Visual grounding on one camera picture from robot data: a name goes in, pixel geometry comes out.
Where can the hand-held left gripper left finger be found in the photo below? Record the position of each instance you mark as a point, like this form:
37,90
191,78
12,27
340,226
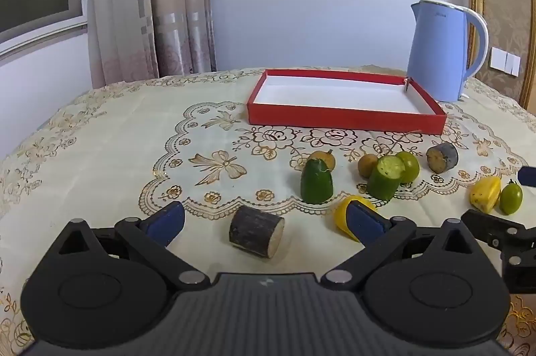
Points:
167,222

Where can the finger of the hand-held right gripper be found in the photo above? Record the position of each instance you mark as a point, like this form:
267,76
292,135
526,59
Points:
528,176
498,232

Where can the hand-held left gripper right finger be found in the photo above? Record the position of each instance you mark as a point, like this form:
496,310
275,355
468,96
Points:
364,224

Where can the green round fruit with calyx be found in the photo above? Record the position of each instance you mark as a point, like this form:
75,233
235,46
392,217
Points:
511,199

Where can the green cucumber cut piece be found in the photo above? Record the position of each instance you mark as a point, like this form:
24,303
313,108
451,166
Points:
383,182

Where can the brown longan long stem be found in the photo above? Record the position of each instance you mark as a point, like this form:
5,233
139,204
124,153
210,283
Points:
367,166

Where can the green cucumber tip piece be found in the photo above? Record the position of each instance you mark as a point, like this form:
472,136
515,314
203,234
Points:
316,184

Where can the green lime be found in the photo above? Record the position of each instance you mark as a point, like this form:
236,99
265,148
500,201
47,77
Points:
411,167

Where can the brown longan short stem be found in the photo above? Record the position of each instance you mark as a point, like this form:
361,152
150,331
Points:
327,160

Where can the large dark sugarcane chunk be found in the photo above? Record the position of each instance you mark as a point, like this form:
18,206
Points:
251,228

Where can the small dark sugarcane chunk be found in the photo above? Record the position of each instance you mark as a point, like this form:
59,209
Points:
444,157

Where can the red shallow box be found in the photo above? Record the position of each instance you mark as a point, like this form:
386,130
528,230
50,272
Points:
335,119

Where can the white kettle base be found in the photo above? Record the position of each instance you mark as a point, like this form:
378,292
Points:
464,98

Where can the light blue electric kettle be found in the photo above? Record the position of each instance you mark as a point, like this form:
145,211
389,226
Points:
435,54

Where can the pink patterned curtain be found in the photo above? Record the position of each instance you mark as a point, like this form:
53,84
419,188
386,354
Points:
146,4

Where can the white wall switch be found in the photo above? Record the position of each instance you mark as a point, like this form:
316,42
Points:
504,60

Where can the gold curved frame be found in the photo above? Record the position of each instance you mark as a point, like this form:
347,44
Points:
529,25

